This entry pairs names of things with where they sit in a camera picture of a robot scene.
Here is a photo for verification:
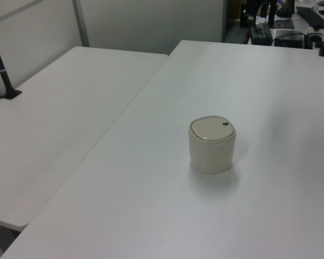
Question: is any black keyboard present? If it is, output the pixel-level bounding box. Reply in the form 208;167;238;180
296;6;324;29

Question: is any cream ceramic cup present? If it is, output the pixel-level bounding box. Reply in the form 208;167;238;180
188;114;237;175

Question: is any white side table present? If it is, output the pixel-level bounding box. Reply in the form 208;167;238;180
0;46;170;228

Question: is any black monitor stand pole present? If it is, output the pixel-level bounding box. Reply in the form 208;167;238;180
267;0;276;29

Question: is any black electronics box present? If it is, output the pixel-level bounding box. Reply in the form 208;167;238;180
272;29;306;47

